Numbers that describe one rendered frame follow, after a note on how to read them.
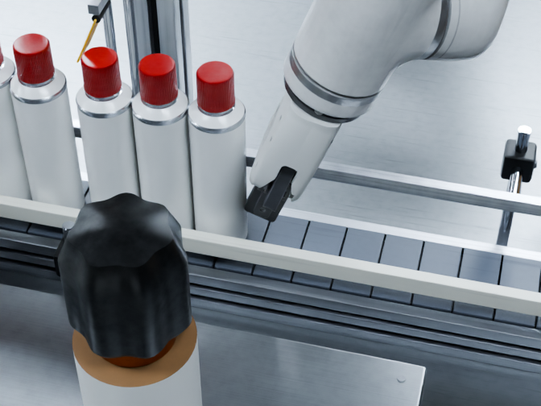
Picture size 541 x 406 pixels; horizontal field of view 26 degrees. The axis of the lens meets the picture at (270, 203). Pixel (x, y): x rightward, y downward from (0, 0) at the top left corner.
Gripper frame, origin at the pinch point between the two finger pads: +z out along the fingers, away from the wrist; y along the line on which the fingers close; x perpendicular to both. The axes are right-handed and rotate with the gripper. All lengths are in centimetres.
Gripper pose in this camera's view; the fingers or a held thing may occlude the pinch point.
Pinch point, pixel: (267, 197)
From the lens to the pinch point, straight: 110.2
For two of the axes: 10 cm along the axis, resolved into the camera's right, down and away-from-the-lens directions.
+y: -2.4, 6.8, -6.9
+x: 9.1, 4.0, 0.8
